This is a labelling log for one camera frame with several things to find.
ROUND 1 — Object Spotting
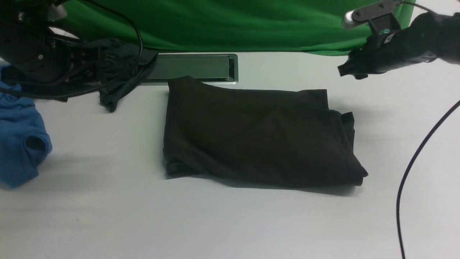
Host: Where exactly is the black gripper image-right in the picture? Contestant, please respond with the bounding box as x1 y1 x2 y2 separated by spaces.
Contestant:
338 32 437 80

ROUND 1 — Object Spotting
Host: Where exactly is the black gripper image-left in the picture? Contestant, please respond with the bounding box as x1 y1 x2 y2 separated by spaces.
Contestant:
32 43 106 102

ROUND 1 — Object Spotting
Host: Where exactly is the dark gray long-sleeve top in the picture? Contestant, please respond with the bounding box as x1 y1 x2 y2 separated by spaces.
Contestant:
163 77 368 188

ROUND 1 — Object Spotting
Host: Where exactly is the white crumpled garment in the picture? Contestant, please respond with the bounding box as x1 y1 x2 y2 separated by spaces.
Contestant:
49 26 80 39

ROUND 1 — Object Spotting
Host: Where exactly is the dark teal crumpled garment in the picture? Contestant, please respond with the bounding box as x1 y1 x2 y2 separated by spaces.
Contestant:
83 38 159 113

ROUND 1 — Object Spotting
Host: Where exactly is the blue t-shirt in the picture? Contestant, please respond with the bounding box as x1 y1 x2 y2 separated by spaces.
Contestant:
0 65 53 189

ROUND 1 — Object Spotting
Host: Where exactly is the green backdrop cloth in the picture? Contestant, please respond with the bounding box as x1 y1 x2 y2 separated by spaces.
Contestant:
57 0 417 56

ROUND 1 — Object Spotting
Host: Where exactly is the gray wrist camera image-right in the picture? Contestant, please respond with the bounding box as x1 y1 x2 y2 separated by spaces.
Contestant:
342 0 401 38

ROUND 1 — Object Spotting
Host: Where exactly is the black cable image-left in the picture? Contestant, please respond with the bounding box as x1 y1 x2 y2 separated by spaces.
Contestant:
0 0 143 100

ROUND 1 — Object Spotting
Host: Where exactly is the black cable image-right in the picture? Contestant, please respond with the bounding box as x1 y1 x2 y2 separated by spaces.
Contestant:
396 102 459 259

